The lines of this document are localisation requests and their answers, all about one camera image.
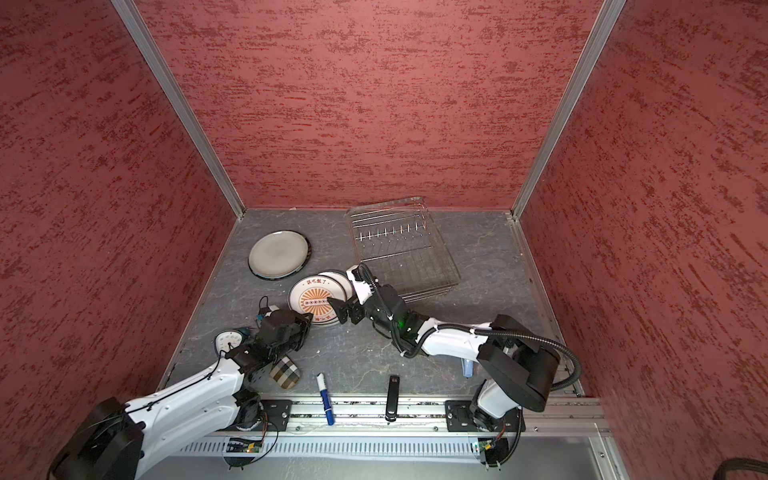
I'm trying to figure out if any plain cream white plate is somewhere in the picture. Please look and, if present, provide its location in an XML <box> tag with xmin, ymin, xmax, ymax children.
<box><xmin>248</xmin><ymin>230</ymin><xmax>311</xmax><ymax>280</ymax></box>

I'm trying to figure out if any dark striped rim plate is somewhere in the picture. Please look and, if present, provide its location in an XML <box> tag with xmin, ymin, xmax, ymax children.
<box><xmin>248</xmin><ymin>230</ymin><xmax>313</xmax><ymax>281</ymax></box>

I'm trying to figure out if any red patterned plate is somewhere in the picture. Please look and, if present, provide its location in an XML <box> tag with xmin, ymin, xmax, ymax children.
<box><xmin>321</xmin><ymin>270</ymin><xmax>355</xmax><ymax>300</ymax></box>

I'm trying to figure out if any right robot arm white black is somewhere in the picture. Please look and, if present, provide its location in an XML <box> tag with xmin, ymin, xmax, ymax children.
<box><xmin>327</xmin><ymin>285</ymin><xmax>583</xmax><ymax>432</ymax></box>

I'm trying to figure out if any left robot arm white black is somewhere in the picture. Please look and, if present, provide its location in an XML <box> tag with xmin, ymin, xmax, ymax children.
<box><xmin>47</xmin><ymin>309</ymin><xmax>313</xmax><ymax>479</ymax></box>

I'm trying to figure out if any plaid glasses case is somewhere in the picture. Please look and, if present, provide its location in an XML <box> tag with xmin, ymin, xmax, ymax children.
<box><xmin>269</xmin><ymin>356</ymin><xmax>301</xmax><ymax>390</ymax></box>

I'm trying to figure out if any green alarm clock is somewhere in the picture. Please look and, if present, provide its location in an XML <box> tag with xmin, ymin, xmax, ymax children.
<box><xmin>214</xmin><ymin>327</ymin><xmax>251</xmax><ymax>357</ymax></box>

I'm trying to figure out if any blue white marker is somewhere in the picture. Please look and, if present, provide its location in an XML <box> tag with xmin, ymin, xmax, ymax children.
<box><xmin>316</xmin><ymin>373</ymin><xmax>335</xmax><ymax>426</ymax></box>

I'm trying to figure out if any black remote stick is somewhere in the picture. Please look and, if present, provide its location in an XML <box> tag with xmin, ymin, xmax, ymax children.
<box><xmin>384</xmin><ymin>375</ymin><xmax>400</xmax><ymax>423</ymax></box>

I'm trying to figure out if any light blue small bottle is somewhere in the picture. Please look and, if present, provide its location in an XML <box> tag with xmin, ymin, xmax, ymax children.
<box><xmin>461</xmin><ymin>359</ymin><xmax>474</xmax><ymax>378</ymax></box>

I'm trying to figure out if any wire dish rack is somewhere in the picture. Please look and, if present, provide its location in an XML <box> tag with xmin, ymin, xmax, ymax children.
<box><xmin>346</xmin><ymin>197</ymin><xmax>460</xmax><ymax>302</ymax></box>

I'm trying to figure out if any black corrugated cable hose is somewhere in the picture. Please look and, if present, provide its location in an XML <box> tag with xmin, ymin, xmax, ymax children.
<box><xmin>401</xmin><ymin>323</ymin><xmax>583</xmax><ymax>392</ymax></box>

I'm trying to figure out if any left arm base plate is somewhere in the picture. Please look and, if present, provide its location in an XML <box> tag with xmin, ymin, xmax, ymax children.
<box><xmin>233</xmin><ymin>399</ymin><xmax>293</xmax><ymax>432</ymax></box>

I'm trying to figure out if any aluminium front rail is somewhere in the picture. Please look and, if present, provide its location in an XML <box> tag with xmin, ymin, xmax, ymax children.
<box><xmin>262</xmin><ymin>393</ymin><xmax>612</xmax><ymax>437</ymax></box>

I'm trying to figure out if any left circuit board with wires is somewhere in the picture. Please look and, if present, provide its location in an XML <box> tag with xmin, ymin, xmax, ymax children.
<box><xmin>223</xmin><ymin>438</ymin><xmax>264</xmax><ymax>469</ymax></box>

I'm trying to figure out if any circuit board with wires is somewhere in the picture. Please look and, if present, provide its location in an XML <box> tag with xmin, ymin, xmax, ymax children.
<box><xmin>223</xmin><ymin>438</ymin><xmax>264</xmax><ymax>469</ymax></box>
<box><xmin>473</xmin><ymin>438</ymin><xmax>510</xmax><ymax>469</ymax></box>

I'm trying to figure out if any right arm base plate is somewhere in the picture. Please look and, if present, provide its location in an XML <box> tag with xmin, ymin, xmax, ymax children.
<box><xmin>444</xmin><ymin>400</ymin><xmax>526</xmax><ymax>433</ymax></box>

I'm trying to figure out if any right circuit board with wires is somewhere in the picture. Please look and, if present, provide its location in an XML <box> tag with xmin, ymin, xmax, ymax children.
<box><xmin>473</xmin><ymin>438</ymin><xmax>510</xmax><ymax>469</ymax></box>

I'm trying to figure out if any left corner aluminium post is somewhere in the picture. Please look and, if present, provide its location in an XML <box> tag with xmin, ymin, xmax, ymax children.
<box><xmin>111</xmin><ymin>0</ymin><xmax>246</xmax><ymax>220</ymax></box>

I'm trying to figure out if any corner aluminium post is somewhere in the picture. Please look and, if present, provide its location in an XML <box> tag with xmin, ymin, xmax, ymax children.
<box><xmin>511</xmin><ymin>0</ymin><xmax>626</xmax><ymax>223</ymax></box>
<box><xmin>111</xmin><ymin>0</ymin><xmax>246</xmax><ymax>220</ymax></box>

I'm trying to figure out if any right corner aluminium post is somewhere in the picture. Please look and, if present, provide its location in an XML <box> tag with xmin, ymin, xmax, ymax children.
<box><xmin>511</xmin><ymin>0</ymin><xmax>626</xmax><ymax>223</ymax></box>

